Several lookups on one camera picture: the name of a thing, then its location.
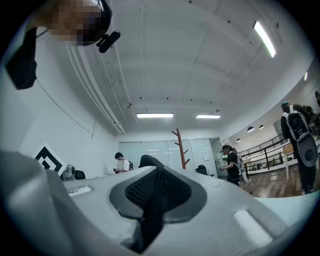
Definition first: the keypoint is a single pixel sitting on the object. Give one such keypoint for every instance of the dark leafy plant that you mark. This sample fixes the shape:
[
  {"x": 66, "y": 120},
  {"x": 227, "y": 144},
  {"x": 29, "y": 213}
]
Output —
[{"x": 306, "y": 110}]

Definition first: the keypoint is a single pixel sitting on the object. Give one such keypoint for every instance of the wooden coat stand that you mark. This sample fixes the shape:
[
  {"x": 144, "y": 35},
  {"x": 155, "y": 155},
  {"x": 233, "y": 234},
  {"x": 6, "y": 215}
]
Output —
[{"x": 180, "y": 150}]

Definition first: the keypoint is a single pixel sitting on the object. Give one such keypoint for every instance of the row of small potted plants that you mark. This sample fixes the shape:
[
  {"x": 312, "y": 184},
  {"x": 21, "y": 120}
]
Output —
[{"x": 273, "y": 162}]

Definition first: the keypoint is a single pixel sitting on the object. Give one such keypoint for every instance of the black pouch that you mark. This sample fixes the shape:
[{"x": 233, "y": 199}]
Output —
[{"x": 22, "y": 65}]

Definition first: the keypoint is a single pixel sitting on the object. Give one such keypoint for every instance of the black metal railing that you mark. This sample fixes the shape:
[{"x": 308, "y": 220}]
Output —
[{"x": 266, "y": 160}]

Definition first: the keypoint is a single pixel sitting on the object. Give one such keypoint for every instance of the ceiling light bar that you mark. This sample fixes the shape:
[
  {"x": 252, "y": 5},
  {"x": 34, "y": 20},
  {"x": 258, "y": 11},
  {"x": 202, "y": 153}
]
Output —
[
  {"x": 305, "y": 76},
  {"x": 155, "y": 115},
  {"x": 208, "y": 116},
  {"x": 264, "y": 38}
]

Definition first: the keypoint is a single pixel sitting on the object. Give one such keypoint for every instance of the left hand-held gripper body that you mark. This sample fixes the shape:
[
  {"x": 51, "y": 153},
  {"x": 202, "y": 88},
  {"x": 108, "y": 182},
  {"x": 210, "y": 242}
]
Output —
[{"x": 50, "y": 160}]

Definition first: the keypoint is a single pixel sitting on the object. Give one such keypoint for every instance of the white paper notice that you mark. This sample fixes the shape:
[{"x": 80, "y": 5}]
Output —
[{"x": 206, "y": 155}]

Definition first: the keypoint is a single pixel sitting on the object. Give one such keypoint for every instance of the black head-mounted camera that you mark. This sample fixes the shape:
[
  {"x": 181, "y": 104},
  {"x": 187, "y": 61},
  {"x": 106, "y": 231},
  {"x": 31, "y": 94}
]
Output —
[{"x": 108, "y": 42}]

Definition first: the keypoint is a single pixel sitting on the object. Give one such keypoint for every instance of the black office chair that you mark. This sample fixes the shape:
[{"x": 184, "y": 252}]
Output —
[{"x": 202, "y": 170}]

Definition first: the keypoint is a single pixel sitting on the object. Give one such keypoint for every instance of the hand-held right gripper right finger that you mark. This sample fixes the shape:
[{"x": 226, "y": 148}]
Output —
[{"x": 220, "y": 212}]

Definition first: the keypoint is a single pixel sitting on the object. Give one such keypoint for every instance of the wooden table white legs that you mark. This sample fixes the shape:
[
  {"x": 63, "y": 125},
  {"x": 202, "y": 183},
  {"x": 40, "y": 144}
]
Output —
[{"x": 288, "y": 149}]

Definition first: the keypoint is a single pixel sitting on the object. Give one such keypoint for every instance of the white ceiling pipe bundle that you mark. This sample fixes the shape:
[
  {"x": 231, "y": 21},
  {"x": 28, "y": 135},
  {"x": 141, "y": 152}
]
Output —
[{"x": 102, "y": 100}]

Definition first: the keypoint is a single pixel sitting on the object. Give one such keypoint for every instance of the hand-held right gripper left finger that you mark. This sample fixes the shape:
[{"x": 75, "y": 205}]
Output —
[{"x": 100, "y": 200}]

